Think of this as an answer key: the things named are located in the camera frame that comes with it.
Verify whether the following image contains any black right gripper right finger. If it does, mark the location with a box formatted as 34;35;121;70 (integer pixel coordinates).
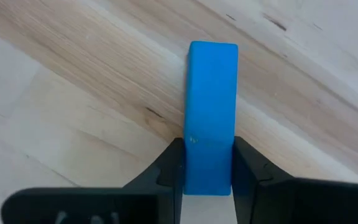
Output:
230;136;358;224

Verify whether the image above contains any long blue foam block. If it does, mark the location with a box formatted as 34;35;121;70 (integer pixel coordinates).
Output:
183;40;239;197

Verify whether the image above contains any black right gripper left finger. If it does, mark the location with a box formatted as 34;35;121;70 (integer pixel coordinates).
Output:
0;138;186;224

